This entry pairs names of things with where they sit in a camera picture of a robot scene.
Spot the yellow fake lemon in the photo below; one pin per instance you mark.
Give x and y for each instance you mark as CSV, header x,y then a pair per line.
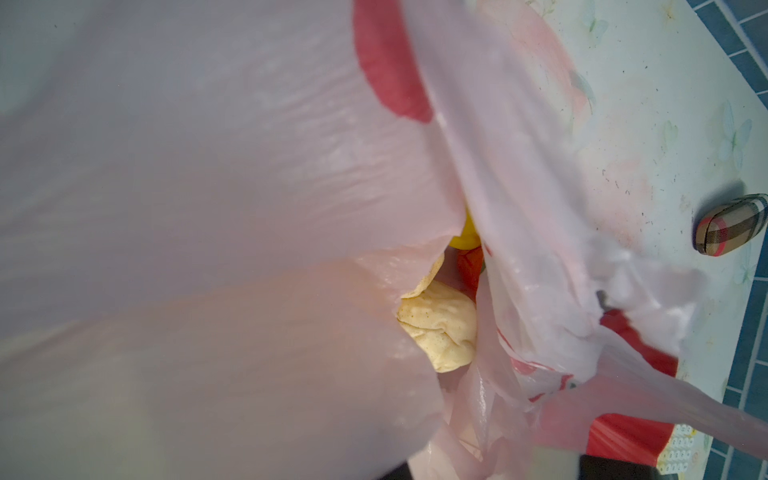
x,y
469,238

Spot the yellow calculator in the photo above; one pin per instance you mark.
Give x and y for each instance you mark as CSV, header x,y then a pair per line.
x,y
676,456

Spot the beige fake potato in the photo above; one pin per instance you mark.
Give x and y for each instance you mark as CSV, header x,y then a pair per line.
x,y
441,320

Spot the orange fake fruit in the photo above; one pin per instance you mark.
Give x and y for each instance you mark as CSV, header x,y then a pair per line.
x,y
470,265

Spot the red flower-shaped bowl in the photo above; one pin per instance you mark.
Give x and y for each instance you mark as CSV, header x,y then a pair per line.
x,y
387,61

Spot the pink plastic bag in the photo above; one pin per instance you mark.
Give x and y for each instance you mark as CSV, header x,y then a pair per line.
x,y
208,220

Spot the plaid glasses case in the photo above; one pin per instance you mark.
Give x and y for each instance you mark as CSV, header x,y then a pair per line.
x,y
730,225

